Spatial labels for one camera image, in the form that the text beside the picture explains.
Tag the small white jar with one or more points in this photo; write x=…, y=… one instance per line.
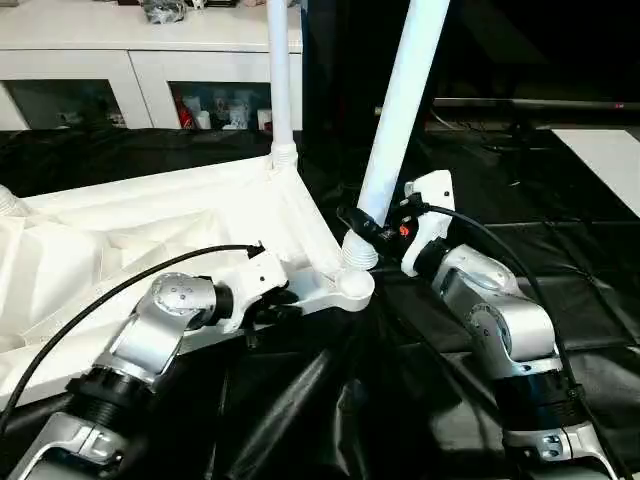
x=264, y=119
x=202, y=120

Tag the black work mat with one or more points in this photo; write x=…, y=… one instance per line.
x=550, y=275

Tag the white plastic table top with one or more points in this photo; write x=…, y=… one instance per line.
x=125, y=225

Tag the red bottle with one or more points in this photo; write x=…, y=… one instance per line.
x=186, y=112

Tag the tall white jar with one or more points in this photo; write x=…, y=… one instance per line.
x=235, y=112

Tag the white flat board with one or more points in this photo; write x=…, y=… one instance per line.
x=600, y=160

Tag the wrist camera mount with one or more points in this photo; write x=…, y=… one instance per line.
x=260, y=275
x=432, y=200

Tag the white sideboard cabinet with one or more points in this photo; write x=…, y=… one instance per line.
x=100, y=35

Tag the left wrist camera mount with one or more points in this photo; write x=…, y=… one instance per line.
x=260, y=275

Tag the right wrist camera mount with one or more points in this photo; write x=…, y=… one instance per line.
x=432, y=200

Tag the white tapered table leg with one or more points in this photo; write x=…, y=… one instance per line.
x=280, y=75
x=10, y=202
x=395, y=125

